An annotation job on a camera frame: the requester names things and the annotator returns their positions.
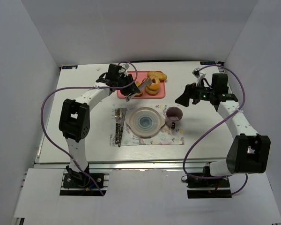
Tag blue left corner sticker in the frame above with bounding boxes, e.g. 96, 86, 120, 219
61, 65, 78, 70

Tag metal serving tongs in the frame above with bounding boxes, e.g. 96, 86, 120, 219
125, 77, 152, 102

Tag seeded bread slice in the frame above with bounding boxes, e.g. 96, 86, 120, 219
135, 81, 142, 97

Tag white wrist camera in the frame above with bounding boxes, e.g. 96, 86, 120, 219
192, 67, 206, 87
118, 62, 130, 75

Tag metal knife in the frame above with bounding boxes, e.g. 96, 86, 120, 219
118, 108, 127, 147

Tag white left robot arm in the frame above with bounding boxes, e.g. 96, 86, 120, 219
59, 63, 140, 173

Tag lower donut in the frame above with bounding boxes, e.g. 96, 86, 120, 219
145, 86, 159, 96

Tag metal fork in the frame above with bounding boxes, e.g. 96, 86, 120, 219
115, 108, 123, 145

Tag pink plastic tray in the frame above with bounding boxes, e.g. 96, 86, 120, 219
117, 71, 166, 100

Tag oval bread roll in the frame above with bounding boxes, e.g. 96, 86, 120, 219
147, 71, 167, 82

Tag round plate with handles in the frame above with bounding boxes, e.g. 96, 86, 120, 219
126, 107, 165, 138

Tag purple mug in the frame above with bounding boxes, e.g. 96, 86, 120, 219
165, 107, 183, 130

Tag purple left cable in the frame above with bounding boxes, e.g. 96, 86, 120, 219
41, 60, 138, 195

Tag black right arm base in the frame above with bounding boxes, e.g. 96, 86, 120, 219
181, 175, 232, 199

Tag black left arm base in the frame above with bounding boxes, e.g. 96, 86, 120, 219
59, 166, 109, 196

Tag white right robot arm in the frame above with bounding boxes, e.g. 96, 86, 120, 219
175, 72, 271, 180

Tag floral placemat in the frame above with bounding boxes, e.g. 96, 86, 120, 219
110, 104, 185, 147

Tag blue right corner sticker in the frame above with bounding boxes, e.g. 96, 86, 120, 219
200, 61, 216, 66

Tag glazed top donut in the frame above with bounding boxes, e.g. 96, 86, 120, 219
147, 76, 160, 90

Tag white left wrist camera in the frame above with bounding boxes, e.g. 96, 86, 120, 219
118, 62, 130, 75

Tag blue corner sticker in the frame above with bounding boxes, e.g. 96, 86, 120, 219
200, 61, 216, 66
61, 65, 78, 70

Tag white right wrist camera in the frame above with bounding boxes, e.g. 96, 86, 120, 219
192, 67, 206, 87

